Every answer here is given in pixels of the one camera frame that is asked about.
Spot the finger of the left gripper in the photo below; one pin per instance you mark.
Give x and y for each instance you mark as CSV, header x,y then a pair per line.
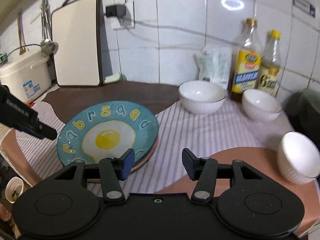
x,y
44,131

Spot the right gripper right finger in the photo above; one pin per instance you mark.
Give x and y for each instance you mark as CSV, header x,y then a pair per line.
x,y
204,171

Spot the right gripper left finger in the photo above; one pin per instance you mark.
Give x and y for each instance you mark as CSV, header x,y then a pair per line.
x,y
114,170

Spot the pink bunny carrot plate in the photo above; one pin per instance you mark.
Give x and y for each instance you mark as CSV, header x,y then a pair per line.
x,y
146,157

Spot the blue fried egg plate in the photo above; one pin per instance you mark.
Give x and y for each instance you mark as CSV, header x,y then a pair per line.
x,y
107,130

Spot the large white ribbed bowl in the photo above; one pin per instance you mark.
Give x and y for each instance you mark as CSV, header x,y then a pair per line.
x,y
201,97

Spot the small white ribbed bowl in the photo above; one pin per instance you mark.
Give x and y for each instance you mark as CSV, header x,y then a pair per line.
x,y
298,158

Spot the white rice cooker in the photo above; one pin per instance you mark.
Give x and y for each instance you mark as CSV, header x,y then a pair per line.
x,y
27,76

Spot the striped brown tablecloth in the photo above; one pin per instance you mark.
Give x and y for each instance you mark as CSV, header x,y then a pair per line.
x,y
225,135

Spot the white paper cup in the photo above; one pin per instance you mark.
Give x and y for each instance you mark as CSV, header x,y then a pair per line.
x,y
14,189

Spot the wooden spatula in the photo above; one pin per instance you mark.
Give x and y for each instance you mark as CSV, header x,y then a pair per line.
x,y
20,33

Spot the steel ladle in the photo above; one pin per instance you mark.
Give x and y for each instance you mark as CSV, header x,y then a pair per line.
x,y
48,46

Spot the white plastic seasoning bag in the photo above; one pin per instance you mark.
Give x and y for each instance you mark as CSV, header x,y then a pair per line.
x,y
214,64

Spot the white cutting board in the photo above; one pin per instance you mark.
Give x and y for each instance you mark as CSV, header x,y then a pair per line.
x,y
76,27

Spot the yellow label cooking wine bottle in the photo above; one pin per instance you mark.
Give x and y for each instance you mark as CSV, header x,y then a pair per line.
x,y
246,60

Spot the clear white vinegar bottle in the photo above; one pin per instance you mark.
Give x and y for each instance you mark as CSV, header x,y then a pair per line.
x,y
270,63

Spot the black wok with lid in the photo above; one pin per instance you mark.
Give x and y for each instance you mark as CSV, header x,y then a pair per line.
x,y
302,109

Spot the black power adapter plug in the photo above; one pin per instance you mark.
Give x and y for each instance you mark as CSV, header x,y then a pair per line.
x,y
116,10

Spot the pale green knife handle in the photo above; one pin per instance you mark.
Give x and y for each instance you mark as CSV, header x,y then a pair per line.
x,y
112,78

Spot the white wall socket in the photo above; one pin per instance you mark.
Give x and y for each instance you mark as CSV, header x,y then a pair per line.
x,y
127,22

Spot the blue wall sticker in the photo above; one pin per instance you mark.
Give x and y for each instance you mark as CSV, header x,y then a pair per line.
x,y
305,6

